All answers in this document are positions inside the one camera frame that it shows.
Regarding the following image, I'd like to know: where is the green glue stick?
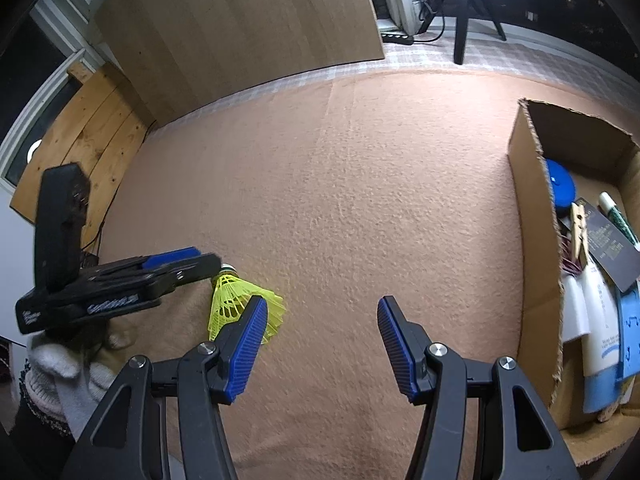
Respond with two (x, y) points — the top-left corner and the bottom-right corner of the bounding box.
(598, 191), (640, 251)

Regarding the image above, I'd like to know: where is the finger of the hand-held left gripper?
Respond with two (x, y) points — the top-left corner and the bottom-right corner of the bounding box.
(150, 253), (222, 302)
(97, 246), (202, 282)

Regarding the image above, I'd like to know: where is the wooden plank panel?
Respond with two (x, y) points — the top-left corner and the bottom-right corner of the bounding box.
(10, 62), (151, 233)

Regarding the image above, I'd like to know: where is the white plastic packet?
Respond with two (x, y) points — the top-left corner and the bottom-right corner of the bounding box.
(562, 271), (586, 343)

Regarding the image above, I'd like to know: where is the cardboard box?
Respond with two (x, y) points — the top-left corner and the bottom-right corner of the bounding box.
(507, 98), (640, 466)

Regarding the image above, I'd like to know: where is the checkered cloth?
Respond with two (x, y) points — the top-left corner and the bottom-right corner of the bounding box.
(150, 35), (640, 136)

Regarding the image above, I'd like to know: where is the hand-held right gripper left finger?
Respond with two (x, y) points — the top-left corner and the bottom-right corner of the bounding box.
(60, 295), (269, 480)

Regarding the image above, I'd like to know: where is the wooden clothespin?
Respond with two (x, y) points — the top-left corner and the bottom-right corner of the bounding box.
(570, 202), (590, 271)

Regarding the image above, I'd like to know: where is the white lotion tube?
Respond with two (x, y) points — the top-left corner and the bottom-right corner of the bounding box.
(580, 255), (626, 413)

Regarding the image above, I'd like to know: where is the blue plastic case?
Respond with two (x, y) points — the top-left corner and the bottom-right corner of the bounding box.
(617, 280), (640, 391)

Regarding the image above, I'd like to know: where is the black battery with wires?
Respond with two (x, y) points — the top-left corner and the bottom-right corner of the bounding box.
(560, 199), (640, 293)

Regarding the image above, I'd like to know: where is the black tripod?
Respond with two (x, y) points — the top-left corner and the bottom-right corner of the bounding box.
(417, 0), (507, 66)

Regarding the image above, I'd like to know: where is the black cable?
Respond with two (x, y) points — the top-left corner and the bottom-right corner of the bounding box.
(412, 0), (448, 43)

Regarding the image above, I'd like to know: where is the person's left hand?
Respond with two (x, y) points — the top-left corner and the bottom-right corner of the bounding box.
(26, 319), (135, 440)

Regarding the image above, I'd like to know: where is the light wooden board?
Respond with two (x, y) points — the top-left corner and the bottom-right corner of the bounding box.
(95, 0), (386, 128)

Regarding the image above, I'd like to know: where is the yellow shuttlecock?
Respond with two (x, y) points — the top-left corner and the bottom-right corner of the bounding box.
(207, 261), (286, 346)

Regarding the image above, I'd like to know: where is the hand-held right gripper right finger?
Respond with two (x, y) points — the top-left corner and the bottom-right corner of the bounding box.
(376, 296), (583, 480)

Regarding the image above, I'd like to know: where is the person's left forearm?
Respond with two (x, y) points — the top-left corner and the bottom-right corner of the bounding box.
(0, 355), (76, 480)

